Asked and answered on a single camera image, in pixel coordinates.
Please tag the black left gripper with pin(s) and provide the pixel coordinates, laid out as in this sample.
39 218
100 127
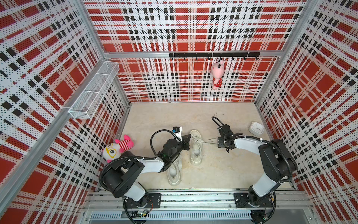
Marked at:
185 141

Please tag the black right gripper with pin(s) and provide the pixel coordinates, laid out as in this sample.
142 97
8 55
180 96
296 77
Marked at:
220 143

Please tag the white sneaker one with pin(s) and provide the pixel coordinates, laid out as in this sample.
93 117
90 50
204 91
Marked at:
174 172
196 147

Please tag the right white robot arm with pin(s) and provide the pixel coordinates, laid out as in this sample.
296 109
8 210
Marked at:
278 163

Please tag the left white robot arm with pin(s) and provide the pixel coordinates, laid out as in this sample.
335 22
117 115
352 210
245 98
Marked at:
120 176

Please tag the pink hanging plush toy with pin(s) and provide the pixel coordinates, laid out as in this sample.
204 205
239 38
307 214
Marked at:
217 72

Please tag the pink striped plush doll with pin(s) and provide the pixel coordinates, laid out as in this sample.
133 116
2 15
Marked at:
116 149

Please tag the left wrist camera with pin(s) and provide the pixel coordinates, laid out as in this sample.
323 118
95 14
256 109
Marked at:
177 131

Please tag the black hook rail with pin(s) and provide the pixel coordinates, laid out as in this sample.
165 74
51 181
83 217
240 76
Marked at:
215 54

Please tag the white wire mesh basket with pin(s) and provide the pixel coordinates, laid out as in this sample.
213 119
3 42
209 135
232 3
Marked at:
95 89

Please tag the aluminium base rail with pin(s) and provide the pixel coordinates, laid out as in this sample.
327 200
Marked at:
201 206

